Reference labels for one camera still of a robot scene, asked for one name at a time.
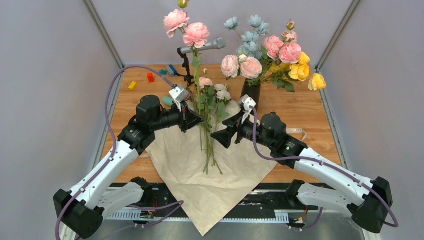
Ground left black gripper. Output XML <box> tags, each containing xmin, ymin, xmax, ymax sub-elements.
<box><xmin>151</xmin><ymin>99</ymin><xmax>207</xmax><ymax>134</ymax></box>

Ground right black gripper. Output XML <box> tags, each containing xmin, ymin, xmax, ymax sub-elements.
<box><xmin>211</xmin><ymin>110</ymin><xmax>275</xmax><ymax>149</ymax></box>

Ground flower stems bunch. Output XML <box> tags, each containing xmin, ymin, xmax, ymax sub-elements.
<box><xmin>195</xmin><ymin>76</ymin><xmax>232</xmax><ymax>174</ymax></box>

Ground peach paper bouquet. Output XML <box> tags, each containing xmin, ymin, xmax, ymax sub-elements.
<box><xmin>145</xmin><ymin>100</ymin><xmax>279</xmax><ymax>237</ymax></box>

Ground pink flower stem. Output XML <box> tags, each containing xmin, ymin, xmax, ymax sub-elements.
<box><xmin>162</xmin><ymin>0</ymin><xmax>211</xmax><ymax>152</ymax></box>

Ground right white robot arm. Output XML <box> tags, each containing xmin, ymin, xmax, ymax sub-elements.
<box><xmin>211</xmin><ymin>112</ymin><xmax>399</xmax><ymax>234</ymax></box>

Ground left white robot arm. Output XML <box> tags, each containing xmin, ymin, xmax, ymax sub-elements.
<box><xmin>53</xmin><ymin>95</ymin><xmax>205</xmax><ymax>240</ymax></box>

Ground black vase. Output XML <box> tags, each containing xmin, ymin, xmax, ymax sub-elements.
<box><xmin>240</xmin><ymin>79</ymin><xmax>261</xmax><ymax>110</ymax></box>

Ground flowers in vase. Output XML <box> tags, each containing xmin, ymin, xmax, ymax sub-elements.
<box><xmin>220</xmin><ymin>15</ymin><xmax>327</xmax><ymax>93</ymax></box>

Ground teal toy microphone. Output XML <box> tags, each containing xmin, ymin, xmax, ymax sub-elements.
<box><xmin>162</xmin><ymin>96</ymin><xmax>174</xmax><ymax>107</ymax></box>

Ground black microphone tripod stand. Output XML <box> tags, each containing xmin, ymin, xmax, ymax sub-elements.
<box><xmin>177</xmin><ymin>48</ymin><xmax>195</xmax><ymax>88</ymax></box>

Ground red block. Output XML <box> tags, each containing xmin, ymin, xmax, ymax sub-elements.
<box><xmin>147</xmin><ymin>72</ymin><xmax>155</xmax><ymax>83</ymax></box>

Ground yellow block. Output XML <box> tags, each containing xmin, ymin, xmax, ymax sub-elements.
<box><xmin>128</xmin><ymin>81</ymin><xmax>137</xmax><ymax>91</ymax></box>

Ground silver microphone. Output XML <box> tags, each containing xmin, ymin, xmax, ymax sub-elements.
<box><xmin>177</xmin><ymin>37</ymin><xmax>227</xmax><ymax>55</ymax></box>

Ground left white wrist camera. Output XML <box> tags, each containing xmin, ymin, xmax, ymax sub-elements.
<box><xmin>169</xmin><ymin>85</ymin><xmax>189</xmax><ymax>112</ymax></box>

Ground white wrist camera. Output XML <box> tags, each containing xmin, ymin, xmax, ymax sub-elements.
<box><xmin>169</xmin><ymin>85</ymin><xmax>189</xmax><ymax>112</ymax></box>
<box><xmin>237</xmin><ymin>94</ymin><xmax>257</xmax><ymax>124</ymax></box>

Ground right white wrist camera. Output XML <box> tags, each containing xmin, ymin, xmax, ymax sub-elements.
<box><xmin>237</xmin><ymin>94</ymin><xmax>257</xmax><ymax>124</ymax></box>

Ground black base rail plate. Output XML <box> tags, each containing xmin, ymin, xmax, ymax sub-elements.
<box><xmin>115</xmin><ymin>182</ymin><xmax>354</xmax><ymax>224</ymax></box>

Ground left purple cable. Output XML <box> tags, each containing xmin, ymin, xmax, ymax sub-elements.
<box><xmin>54</xmin><ymin>65</ymin><xmax>186</xmax><ymax>240</ymax></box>

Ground purple cable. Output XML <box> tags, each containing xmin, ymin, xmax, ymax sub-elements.
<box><xmin>54</xmin><ymin>65</ymin><xmax>186</xmax><ymax>240</ymax></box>
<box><xmin>250</xmin><ymin>105</ymin><xmax>400</xmax><ymax>232</ymax></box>

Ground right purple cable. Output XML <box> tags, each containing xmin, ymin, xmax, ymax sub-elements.
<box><xmin>250</xmin><ymin>105</ymin><xmax>400</xmax><ymax>232</ymax></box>

